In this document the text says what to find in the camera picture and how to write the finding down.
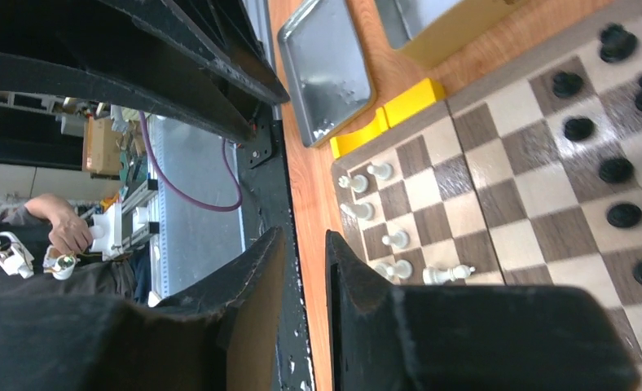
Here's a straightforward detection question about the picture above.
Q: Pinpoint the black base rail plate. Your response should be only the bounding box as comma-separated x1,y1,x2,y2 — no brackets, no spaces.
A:
236,104,316,390

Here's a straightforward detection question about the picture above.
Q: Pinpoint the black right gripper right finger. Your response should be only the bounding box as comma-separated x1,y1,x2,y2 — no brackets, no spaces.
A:
326,231,640,390

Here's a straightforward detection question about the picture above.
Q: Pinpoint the black chess pieces row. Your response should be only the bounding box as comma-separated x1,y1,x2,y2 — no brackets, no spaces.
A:
550,22,642,354

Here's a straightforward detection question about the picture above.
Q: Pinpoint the gold tin with white pieces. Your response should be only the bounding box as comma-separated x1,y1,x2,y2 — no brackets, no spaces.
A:
376,0,525,68

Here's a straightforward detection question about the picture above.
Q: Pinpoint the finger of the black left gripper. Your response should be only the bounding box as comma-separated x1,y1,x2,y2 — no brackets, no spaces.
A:
105,0,290,105
0,1,254,143

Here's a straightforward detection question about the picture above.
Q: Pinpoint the yellow arch block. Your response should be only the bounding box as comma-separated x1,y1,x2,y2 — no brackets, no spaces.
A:
330,107,389,160

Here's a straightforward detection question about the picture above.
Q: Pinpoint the person hand in background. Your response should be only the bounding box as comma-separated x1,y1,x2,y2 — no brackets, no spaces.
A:
24,194,93,254

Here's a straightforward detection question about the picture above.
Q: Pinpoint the wooden chess board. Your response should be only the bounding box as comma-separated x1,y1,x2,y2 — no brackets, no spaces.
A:
331,1,642,389

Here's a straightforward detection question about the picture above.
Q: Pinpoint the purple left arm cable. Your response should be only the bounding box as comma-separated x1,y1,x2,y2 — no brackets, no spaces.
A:
137,110,244,213

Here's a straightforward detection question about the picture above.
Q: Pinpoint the white chess bishop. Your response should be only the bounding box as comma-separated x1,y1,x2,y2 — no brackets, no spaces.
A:
422,265,476,285

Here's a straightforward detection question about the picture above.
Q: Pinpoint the white chess piece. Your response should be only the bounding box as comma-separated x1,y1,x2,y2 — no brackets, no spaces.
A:
337,174,369,193
340,202,375,221

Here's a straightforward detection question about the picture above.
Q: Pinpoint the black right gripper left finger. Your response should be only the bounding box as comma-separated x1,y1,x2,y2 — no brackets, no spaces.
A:
0,226,286,390

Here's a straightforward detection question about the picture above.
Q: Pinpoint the small yellow rectangular block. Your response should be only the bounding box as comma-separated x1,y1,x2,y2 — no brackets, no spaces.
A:
381,77,446,130

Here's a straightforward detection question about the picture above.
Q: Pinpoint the white chess king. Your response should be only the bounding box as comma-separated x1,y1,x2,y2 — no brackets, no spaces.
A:
373,259,413,281

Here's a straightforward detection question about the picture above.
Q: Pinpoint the silver tin lid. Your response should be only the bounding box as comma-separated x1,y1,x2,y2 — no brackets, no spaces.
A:
277,0,376,148

